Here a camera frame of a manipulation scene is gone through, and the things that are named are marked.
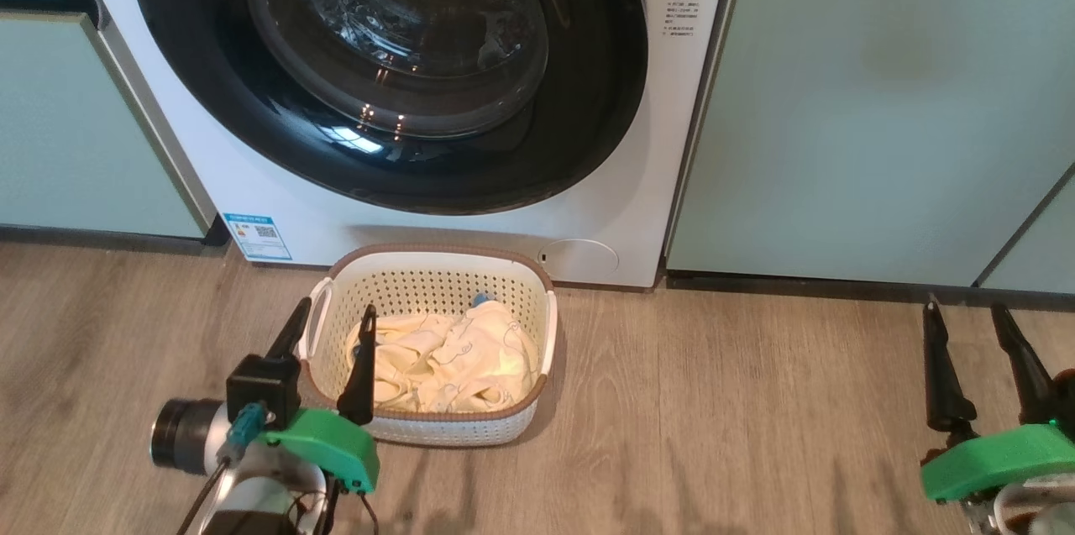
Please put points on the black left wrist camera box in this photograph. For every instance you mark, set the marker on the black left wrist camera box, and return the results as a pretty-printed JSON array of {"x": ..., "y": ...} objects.
[{"x": 260, "y": 388}]

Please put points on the small blue garment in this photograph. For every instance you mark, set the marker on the small blue garment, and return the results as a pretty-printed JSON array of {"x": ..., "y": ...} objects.
[{"x": 481, "y": 299}]

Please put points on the narrow pale green cabinet door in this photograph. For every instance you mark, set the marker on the narrow pale green cabinet door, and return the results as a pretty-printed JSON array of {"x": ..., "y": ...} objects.
[{"x": 1050, "y": 258}]

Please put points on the white perforated basket brown rim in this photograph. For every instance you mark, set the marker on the white perforated basket brown rim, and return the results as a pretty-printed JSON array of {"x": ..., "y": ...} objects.
[{"x": 437, "y": 275}]

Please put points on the black round glass washer door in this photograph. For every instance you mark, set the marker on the black round glass washer door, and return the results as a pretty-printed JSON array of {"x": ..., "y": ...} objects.
[{"x": 588, "y": 98}]

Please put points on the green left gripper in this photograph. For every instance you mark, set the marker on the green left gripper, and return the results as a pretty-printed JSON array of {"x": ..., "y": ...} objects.
[{"x": 327, "y": 447}]

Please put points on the cream yellow garment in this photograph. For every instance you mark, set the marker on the cream yellow garment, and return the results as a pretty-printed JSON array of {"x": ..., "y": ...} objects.
[{"x": 453, "y": 359}]

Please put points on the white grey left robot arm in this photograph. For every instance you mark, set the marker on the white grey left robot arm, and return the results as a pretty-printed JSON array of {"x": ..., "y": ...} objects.
[{"x": 180, "y": 434}]

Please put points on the large pale green cabinet door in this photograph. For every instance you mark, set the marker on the large pale green cabinet door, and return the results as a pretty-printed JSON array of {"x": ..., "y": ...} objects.
[{"x": 840, "y": 98}]

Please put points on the white front-load washing machine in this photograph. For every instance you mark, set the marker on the white front-load washing machine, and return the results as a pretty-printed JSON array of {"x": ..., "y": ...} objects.
[{"x": 252, "y": 199}]

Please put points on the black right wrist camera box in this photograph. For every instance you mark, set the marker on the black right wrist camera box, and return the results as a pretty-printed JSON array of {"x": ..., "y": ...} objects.
[{"x": 1067, "y": 401}]

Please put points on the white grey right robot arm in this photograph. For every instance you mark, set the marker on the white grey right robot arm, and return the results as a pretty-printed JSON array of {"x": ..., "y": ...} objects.
[{"x": 1033, "y": 511}]

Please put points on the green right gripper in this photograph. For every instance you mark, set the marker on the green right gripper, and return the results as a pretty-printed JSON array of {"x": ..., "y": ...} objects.
[{"x": 999, "y": 459}]

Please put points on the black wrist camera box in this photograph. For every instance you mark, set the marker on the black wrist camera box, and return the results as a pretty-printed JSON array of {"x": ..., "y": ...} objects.
[
  {"x": 260, "y": 388},
  {"x": 1067, "y": 401}
]

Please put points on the dark plinth under drawer fronts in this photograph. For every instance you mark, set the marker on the dark plinth under drawer fronts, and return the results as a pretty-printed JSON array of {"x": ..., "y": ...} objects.
[{"x": 101, "y": 238}]

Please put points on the round white filter cover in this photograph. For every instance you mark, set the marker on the round white filter cover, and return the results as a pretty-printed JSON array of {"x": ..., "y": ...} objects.
[{"x": 579, "y": 260}]

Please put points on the blue energy label sticker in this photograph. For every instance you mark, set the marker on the blue energy label sticker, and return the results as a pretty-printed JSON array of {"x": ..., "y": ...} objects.
[{"x": 256, "y": 237}]

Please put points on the tall pale green drawer front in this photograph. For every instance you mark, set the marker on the tall pale green drawer front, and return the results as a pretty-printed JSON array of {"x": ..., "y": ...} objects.
[{"x": 76, "y": 123}]

